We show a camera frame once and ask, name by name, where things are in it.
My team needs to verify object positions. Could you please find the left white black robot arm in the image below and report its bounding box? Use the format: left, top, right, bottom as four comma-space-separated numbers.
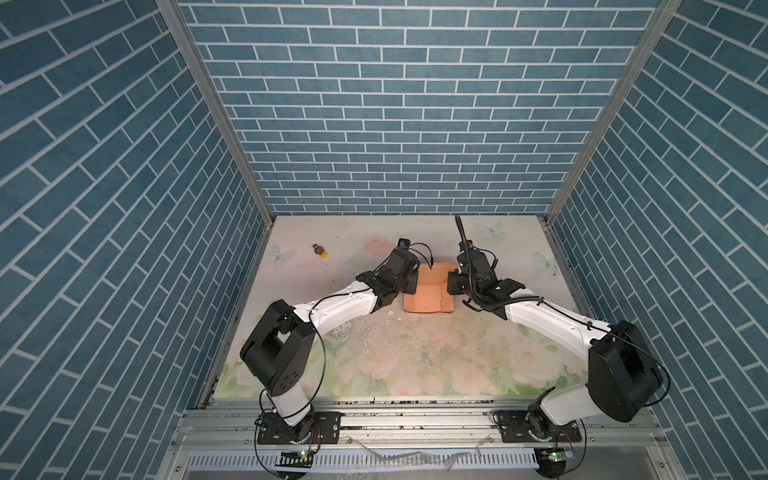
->
240, 238, 420, 428

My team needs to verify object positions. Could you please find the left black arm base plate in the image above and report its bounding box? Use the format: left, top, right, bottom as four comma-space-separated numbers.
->
257, 411, 342, 446

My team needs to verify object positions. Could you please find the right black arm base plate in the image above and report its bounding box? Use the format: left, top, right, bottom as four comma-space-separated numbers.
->
489, 410, 582, 443

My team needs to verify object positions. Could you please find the aluminium mounting rail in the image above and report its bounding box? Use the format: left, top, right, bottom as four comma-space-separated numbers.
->
171, 400, 667, 452

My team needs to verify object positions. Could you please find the white slotted cable duct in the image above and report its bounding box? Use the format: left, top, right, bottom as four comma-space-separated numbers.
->
186, 447, 539, 473

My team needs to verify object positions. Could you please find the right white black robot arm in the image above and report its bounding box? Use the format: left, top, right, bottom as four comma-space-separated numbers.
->
448, 241, 664, 434

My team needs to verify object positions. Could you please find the small brown yellow toy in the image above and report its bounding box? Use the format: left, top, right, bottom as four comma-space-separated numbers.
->
312, 244, 329, 259

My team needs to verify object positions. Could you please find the orange cardboard paper box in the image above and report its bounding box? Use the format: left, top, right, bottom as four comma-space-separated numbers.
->
404, 263, 458, 314

